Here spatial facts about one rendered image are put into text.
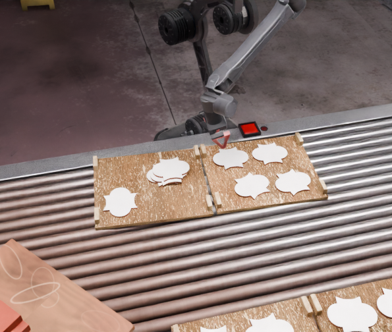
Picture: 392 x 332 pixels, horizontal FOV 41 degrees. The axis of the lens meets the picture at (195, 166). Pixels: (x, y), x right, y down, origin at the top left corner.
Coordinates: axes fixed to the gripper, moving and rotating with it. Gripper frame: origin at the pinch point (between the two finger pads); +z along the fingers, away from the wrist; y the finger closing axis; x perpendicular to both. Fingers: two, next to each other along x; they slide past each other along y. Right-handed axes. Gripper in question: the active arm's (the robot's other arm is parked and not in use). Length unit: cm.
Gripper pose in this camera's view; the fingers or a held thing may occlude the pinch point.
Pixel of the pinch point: (219, 138)
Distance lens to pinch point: 193.4
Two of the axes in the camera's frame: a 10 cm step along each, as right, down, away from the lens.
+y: -2.1, -6.4, 7.4
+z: 2.4, 7.0, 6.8
